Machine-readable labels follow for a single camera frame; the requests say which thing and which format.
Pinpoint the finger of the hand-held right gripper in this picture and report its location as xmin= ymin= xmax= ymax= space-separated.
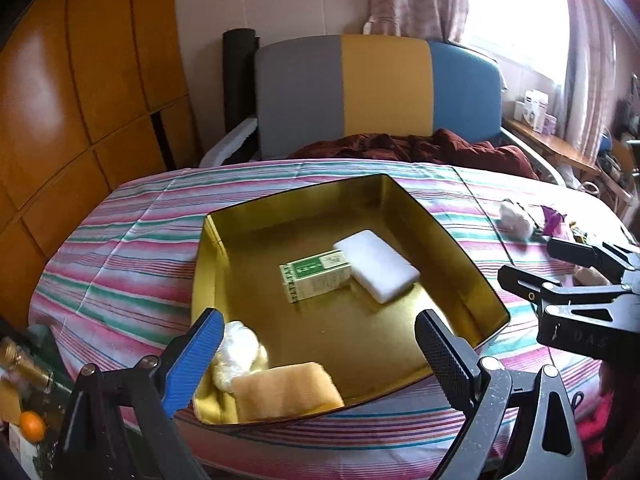
xmin=546 ymin=237 xmax=640 ymax=283
xmin=497 ymin=264 xmax=640 ymax=311

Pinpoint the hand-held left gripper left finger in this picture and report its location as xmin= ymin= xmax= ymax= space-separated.
xmin=52 ymin=307 xmax=226 ymax=480

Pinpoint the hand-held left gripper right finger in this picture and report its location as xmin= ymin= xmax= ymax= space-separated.
xmin=414 ymin=308 xmax=583 ymax=480

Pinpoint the purple snack packet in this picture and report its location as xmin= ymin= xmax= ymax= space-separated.
xmin=537 ymin=205 xmax=576 ymax=241

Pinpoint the clear plastic bundle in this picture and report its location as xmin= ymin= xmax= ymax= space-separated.
xmin=500 ymin=199 xmax=533 ymax=240

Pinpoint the golden tin box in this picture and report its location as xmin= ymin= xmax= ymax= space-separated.
xmin=191 ymin=173 xmax=511 ymax=427

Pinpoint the white plastic wrapped bundle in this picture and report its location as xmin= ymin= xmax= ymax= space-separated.
xmin=210 ymin=320 xmax=268 ymax=393

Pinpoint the red garment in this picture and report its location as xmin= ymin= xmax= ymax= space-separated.
xmin=575 ymin=360 xmax=640 ymax=461

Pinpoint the yellow sponge cloth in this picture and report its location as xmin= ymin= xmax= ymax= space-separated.
xmin=232 ymin=361 xmax=346 ymax=423

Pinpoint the wooden shelf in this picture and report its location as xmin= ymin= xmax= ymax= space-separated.
xmin=502 ymin=117 xmax=601 ymax=176

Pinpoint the white foam block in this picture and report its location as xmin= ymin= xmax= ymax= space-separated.
xmin=332 ymin=230 xmax=422 ymax=306

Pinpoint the striped bedsheet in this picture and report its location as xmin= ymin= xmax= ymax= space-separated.
xmin=27 ymin=159 xmax=640 ymax=480

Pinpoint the green and white carton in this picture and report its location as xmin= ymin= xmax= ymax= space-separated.
xmin=279 ymin=249 xmax=353 ymax=305

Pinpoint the golden bottle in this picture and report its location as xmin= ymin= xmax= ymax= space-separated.
xmin=0 ymin=337 xmax=56 ymax=393

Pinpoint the orange fruit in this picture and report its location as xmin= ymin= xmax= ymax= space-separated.
xmin=19 ymin=410 xmax=47 ymax=443

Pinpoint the maroon blanket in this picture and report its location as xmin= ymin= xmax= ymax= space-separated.
xmin=290 ymin=127 xmax=541 ymax=181

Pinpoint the patterned pink curtain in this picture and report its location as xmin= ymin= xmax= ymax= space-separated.
xmin=555 ymin=0 xmax=633 ymax=161
xmin=367 ymin=0 xmax=471 ymax=43

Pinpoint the tricolour chair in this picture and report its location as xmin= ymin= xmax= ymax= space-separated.
xmin=252 ymin=34 xmax=506 ymax=161

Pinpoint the bright window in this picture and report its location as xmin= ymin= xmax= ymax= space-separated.
xmin=465 ymin=0 xmax=571 ymax=81

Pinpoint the black rolled mat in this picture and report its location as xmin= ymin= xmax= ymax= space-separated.
xmin=222 ymin=27 xmax=261 ymax=133

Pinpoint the wooden wardrobe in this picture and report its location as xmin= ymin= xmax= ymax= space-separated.
xmin=0 ymin=0 xmax=203 ymax=333

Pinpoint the white bed rail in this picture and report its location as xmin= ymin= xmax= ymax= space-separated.
xmin=500 ymin=127 xmax=571 ymax=186
xmin=199 ymin=117 xmax=258 ymax=168

